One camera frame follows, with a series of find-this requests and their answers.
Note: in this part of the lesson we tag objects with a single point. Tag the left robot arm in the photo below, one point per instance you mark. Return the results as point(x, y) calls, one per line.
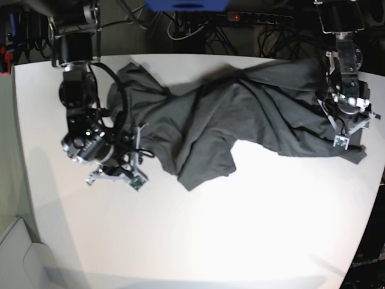
point(343, 19)

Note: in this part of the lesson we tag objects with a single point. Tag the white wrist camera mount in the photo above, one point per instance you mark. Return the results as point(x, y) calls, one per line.
point(343, 141)
point(135, 183)

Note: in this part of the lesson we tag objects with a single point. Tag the blue box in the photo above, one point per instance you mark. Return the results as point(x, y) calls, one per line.
point(187, 5)

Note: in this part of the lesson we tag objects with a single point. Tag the black equipment with cables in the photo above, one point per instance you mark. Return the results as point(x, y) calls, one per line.
point(23, 31)

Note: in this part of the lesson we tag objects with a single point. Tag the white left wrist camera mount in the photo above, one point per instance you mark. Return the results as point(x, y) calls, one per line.
point(343, 141)

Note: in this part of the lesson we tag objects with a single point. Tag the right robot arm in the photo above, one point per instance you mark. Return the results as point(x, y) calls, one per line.
point(75, 28)

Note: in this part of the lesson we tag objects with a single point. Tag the grey chair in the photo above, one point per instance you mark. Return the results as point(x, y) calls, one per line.
point(21, 266)

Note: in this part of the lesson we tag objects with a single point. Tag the black power strip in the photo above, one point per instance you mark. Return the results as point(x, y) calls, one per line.
point(252, 18)

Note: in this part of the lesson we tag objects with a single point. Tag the dark grey t-shirt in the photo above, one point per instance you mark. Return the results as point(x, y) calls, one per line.
point(275, 105)

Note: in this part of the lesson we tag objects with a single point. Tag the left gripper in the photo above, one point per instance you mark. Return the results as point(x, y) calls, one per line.
point(346, 124)

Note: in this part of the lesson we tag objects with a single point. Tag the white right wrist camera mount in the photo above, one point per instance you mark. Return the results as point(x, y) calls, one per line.
point(135, 183)

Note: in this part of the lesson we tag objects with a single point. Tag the red clamp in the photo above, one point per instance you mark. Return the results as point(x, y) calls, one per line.
point(6, 61)

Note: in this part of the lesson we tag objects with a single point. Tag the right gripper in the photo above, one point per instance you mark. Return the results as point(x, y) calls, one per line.
point(120, 157)

